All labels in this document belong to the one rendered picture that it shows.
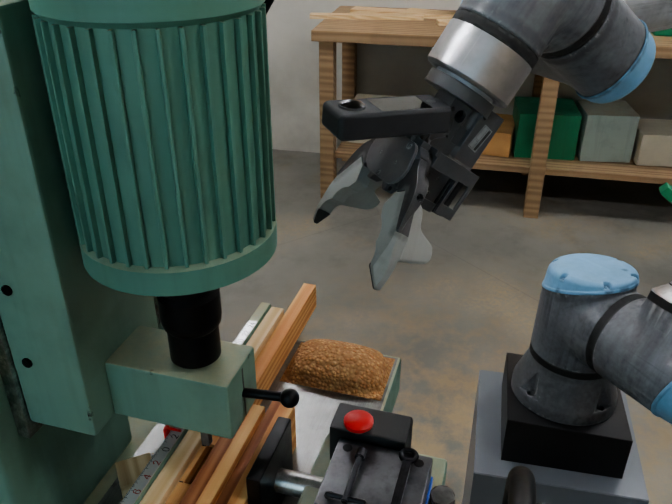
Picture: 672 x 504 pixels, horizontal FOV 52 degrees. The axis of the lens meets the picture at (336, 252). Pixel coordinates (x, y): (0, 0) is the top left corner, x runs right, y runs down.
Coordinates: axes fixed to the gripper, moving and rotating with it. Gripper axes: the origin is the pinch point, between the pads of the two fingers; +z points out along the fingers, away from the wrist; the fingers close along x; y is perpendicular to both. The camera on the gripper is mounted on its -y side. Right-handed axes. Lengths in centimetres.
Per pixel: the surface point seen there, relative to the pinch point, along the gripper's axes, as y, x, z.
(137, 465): 1.1, 12.9, 39.6
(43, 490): -10.2, 8.7, 42.0
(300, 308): 17.2, 24.0, 16.1
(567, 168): 214, 180, -39
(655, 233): 253, 147, -35
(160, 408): -7.1, 1.2, 23.0
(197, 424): -3.9, -1.4, 22.1
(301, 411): 14.4, 7.7, 22.9
